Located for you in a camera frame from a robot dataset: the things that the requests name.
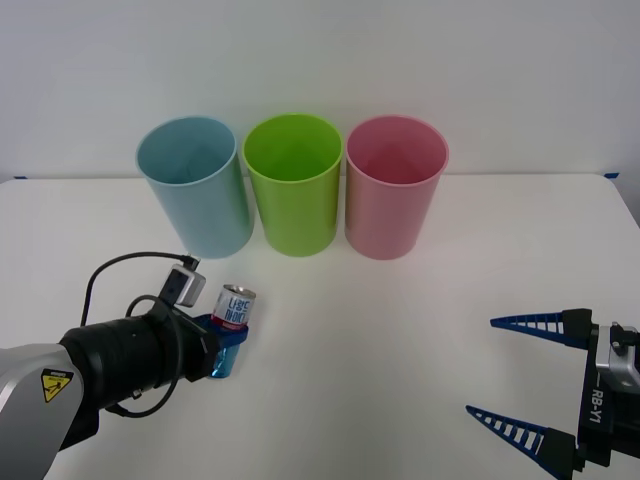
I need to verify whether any white and blue drink can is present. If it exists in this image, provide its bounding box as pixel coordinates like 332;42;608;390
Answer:
209;283;259;381

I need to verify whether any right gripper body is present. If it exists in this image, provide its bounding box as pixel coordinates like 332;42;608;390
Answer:
577;324;616;467

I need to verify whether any green plastic bin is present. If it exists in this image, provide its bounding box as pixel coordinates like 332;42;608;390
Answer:
241;113;345;258

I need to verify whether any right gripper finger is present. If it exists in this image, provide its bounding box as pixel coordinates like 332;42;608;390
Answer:
465;405;584;480
489;308;597;352

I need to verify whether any pink plastic bin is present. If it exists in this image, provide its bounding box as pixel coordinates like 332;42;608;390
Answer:
343;114;451;261

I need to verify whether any pale blue plastic bin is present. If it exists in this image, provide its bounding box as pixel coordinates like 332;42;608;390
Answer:
134;114;256;260

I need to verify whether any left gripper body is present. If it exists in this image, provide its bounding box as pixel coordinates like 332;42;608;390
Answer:
158;307;219;384

